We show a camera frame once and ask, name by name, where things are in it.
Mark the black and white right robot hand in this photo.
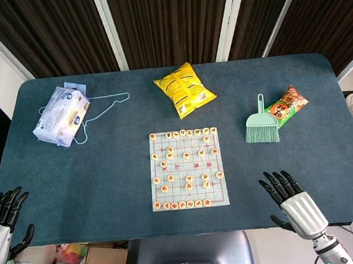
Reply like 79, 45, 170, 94
258, 166, 331, 244

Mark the black power strip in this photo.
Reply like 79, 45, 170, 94
326, 220, 353, 228

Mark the colourful plastic bag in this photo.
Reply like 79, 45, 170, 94
54, 242, 91, 264

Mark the green mini broom with dustpan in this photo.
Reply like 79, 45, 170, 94
241, 92, 281, 146

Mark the orange green snack bag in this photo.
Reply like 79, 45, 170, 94
262, 83, 312, 130

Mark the grey blue chair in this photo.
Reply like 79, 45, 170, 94
126, 229, 256, 264

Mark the Chinese chess board sheet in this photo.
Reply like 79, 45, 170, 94
146, 126, 230, 213

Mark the white blue tissue pack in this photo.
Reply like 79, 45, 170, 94
28, 83, 94, 151

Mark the yellow snack bag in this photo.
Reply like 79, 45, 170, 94
152, 60, 220, 122

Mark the light blue flat packet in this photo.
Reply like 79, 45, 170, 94
63, 80, 89, 98

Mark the brown slatted partition panel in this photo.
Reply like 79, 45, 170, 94
104, 0, 237, 72
223, 0, 304, 61
264, 0, 353, 82
0, 0, 120, 82

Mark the light blue wire hanger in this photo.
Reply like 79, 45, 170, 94
36, 92, 134, 148

